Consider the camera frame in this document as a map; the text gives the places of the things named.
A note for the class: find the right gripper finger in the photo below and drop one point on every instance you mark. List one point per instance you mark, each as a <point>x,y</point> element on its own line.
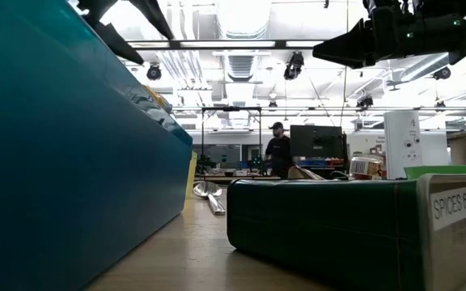
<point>350,56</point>
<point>346,38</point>

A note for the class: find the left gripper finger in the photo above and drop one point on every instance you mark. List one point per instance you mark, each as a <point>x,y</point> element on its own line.
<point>117,44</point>
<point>152,18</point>

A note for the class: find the yellow Maruchan ramen packet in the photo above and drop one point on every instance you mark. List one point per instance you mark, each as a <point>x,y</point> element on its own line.
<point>158,98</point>

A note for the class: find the small glass barcode jar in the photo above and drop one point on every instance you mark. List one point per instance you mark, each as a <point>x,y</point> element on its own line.
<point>364,167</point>

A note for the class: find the dark green spice tin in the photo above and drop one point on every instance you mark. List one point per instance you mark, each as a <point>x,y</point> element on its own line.
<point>318,226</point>

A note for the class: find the black background robot arm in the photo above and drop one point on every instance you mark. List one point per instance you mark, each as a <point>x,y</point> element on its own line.
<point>206,162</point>
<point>257,163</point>

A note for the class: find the black ceiling spotlight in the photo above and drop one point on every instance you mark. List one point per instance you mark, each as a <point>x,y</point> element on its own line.
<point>154,72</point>
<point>365,102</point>
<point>442,73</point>
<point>294,64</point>

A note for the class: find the black overhead rig beam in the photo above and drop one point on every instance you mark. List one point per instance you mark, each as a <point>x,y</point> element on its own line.
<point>280,43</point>

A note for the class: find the white pillar with signs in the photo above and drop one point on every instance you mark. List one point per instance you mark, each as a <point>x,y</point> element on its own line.
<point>403,143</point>

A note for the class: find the blue storage crates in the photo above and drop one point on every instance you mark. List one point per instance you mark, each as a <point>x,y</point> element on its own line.
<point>318,162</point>

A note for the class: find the person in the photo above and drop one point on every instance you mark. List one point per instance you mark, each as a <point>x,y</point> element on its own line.
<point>279,151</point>

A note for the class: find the dark teal plastic bin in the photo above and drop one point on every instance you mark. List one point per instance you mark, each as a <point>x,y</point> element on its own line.
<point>55,161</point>

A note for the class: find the bright green plastic bowl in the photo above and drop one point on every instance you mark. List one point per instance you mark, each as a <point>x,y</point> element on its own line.
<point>447,171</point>

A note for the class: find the yellow translucent plastic bin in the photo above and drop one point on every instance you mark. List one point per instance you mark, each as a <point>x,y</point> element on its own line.
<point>191,174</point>

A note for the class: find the background wooden table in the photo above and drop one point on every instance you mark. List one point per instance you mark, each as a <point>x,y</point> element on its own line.
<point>241,178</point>

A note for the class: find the plain silver metal spoon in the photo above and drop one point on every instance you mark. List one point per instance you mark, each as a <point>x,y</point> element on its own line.
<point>208,189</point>

